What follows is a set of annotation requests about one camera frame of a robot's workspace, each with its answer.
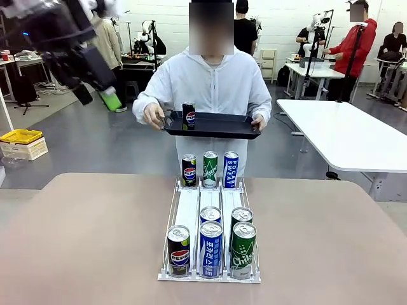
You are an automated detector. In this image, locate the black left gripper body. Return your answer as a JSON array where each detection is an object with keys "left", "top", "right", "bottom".
[{"left": 42, "top": 45, "right": 118, "bottom": 93}]

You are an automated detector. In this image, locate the black Pepsi can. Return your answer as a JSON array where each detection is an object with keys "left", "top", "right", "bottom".
[
  {"left": 181, "top": 102, "right": 197, "bottom": 132},
  {"left": 167, "top": 224, "right": 191, "bottom": 278},
  {"left": 181, "top": 154, "right": 197, "bottom": 187}
]

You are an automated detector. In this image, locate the black serving tray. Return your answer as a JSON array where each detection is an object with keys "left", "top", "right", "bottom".
[{"left": 163, "top": 110, "right": 263, "bottom": 140}]

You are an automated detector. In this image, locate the green Chilsung cider can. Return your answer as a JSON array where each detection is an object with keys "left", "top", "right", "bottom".
[
  {"left": 230, "top": 221, "right": 258, "bottom": 280},
  {"left": 203, "top": 151, "right": 219, "bottom": 188},
  {"left": 230, "top": 207, "right": 254, "bottom": 254}
]

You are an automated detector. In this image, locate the person's left forearm white sleeve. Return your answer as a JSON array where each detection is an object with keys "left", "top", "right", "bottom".
[{"left": 251, "top": 85, "right": 273, "bottom": 123}]

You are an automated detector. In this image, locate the person's right forearm white sleeve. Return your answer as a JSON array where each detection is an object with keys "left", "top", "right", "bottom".
[{"left": 132, "top": 88, "right": 169, "bottom": 125}]

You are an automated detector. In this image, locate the person in white hoodie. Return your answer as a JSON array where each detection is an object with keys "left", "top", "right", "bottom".
[{"left": 132, "top": 0, "right": 273, "bottom": 179}]

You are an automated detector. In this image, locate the person in black t-shirt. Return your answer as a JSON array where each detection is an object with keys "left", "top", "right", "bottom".
[{"left": 234, "top": 0, "right": 259, "bottom": 57}]

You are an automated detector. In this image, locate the person in black beside robot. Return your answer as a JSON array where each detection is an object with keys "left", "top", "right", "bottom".
[{"left": 295, "top": 27, "right": 327, "bottom": 53}]

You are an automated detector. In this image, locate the person in red hoodie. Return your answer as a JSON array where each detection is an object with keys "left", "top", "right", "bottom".
[{"left": 329, "top": 0, "right": 378, "bottom": 102}]

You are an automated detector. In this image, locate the person's right hand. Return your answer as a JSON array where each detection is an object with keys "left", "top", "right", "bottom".
[{"left": 142, "top": 105, "right": 169, "bottom": 132}]

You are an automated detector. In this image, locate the person's left hand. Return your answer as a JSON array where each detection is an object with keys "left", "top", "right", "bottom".
[{"left": 251, "top": 114, "right": 266, "bottom": 132}]

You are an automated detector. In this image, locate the man in beige coat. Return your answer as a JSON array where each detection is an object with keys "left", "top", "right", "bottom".
[{"left": 92, "top": 17, "right": 128, "bottom": 112}]

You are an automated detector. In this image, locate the cluttered white desk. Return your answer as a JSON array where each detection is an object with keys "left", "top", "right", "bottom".
[{"left": 0, "top": 47, "right": 55, "bottom": 100}]

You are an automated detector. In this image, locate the black tripod with bag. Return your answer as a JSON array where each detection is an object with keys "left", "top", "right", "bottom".
[{"left": 6, "top": 47, "right": 50, "bottom": 116}]

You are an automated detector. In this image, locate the white plastic crate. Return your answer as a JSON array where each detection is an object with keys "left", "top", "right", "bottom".
[{"left": 0, "top": 137, "right": 50, "bottom": 161}]

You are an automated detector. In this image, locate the yellow plastic crate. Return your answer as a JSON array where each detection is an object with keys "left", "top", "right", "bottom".
[{"left": 0, "top": 128, "right": 44, "bottom": 146}]

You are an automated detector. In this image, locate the clear plastic bowl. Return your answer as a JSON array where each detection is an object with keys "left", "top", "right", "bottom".
[{"left": 1, "top": 154, "right": 30, "bottom": 170}]

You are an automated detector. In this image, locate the white can dispenser rack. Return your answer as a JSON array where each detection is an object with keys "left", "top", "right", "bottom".
[{"left": 157, "top": 176, "right": 262, "bottom": 283}]

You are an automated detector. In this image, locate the blue Pocari Sweat can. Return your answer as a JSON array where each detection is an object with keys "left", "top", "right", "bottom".
[
  {"left": 199, "top": 220, "right": 224, "bottom": 279},
  {"left": 200, "top": 206, "right": 223, "bottom": 226},
  {"left": 223, "top": 151, "right": 240, "bottom": 189}
]

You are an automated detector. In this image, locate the white drawer cart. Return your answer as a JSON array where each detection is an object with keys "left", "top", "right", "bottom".
[{"left": 260, "top": 48, "right": 279, "bottom": 85}]

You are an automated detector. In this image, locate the black backpack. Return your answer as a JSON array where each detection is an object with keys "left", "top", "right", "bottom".
[{"left": 277, "top": 65, "right": 291, "bottom": 87}]

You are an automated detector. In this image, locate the white storage bin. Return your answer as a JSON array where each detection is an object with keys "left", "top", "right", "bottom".
[{"left": 306, "top": 61, "right": 331, "bottom": 71}]

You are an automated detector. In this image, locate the small white desk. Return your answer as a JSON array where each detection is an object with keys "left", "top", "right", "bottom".
[{"left": 284, "top": 62, "right": 346, "bottom": 100}]

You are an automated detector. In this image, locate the large white table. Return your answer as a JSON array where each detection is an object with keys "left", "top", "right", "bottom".
[{"left": 275, "top": 98, "right": 407, "bottom": 201}]

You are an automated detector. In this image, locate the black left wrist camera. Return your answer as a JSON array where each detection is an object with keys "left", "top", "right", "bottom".
[{"left": 0, "top": 1, "right": 97, "bottom": 53}]

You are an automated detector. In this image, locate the black camera stand pole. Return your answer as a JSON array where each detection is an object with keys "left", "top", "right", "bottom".
[
  {"left": 151, "top": 20, "right": 160, "bottom": 74},
  {"left": 304, "top": 27, "right": 322, "bottom": 96},
  {"left": 336, "top": 22, "right": 366, "bottom": 103}
]

